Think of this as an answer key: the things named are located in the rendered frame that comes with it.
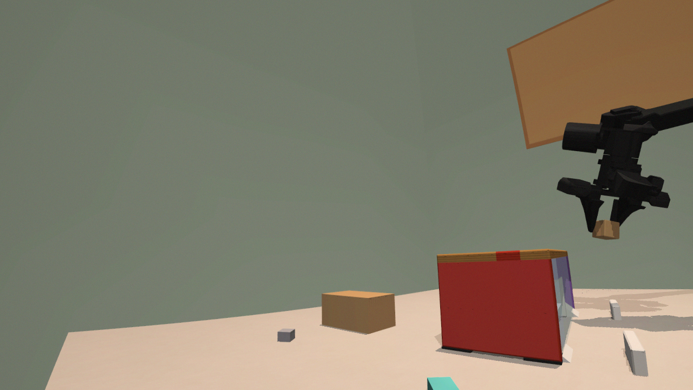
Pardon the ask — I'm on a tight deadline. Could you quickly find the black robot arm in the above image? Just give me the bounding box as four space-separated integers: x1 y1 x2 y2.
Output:
562 98 693 202

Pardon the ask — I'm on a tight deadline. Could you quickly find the brown box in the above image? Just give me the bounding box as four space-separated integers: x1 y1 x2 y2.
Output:
322 291 396 334

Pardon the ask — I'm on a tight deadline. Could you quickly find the teal rectangular block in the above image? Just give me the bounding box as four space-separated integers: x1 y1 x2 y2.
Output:
427 377 459 390

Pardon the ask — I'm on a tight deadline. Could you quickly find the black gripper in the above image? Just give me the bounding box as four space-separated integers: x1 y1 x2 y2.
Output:
557 155 670 232

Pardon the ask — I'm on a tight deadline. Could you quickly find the small brown block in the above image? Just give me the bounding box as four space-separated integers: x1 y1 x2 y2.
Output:
592 220 619 240

